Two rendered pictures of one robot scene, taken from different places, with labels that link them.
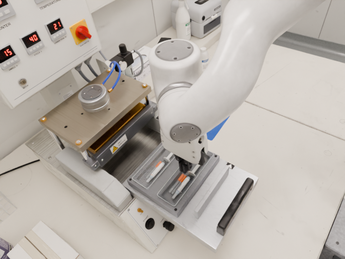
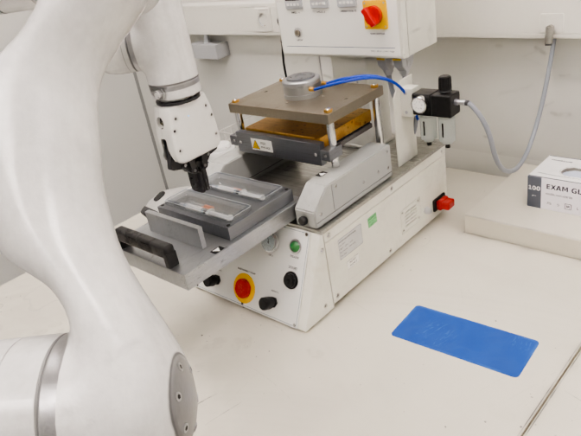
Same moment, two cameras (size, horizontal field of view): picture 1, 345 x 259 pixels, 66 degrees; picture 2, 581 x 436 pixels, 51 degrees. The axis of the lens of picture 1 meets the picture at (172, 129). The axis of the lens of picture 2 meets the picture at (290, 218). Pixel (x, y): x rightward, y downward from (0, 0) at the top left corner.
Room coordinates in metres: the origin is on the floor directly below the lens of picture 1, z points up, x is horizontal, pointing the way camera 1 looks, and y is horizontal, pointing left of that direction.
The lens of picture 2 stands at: (0.57, -1.02, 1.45)
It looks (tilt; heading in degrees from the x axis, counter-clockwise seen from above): 27 degrees down; 93
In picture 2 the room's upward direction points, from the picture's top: 10 degrees counter-clockwise
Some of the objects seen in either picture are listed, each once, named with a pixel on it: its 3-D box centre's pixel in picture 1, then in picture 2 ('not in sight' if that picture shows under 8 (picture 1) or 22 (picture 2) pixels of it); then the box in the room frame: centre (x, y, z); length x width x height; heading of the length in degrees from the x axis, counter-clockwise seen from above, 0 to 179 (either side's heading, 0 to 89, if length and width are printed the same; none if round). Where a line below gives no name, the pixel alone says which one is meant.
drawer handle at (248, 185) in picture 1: (236, 204); (144, 246); (0.27, -0.12, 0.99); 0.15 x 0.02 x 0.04; 137
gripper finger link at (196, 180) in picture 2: (190, 164); (190, 176); (0.36, -0.03, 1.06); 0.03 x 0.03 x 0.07; 48
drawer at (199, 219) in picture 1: (189, 181); (207, 220); (0.37, -0.02, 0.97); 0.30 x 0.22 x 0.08; 47
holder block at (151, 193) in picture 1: (174, 170); (225, 202); (0.40, 0.01, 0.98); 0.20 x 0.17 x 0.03; 137
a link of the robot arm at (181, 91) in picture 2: not in sight; (174, 88); (0.37, -0.02, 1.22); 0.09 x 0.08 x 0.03; 48
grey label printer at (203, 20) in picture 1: (196, 13); not in sight; (1.51, -0.24, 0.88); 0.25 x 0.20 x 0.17; 40
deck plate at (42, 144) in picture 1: (106, 139); (325, 169); (0.60, 0.23, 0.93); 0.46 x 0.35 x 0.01; 47
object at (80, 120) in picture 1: (96, 100); (322, 102); (0.61, 0.21, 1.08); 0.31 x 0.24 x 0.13; 137
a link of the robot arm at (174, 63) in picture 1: (177, 84); (160, 38); (0.36, -0.02, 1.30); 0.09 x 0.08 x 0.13; 179
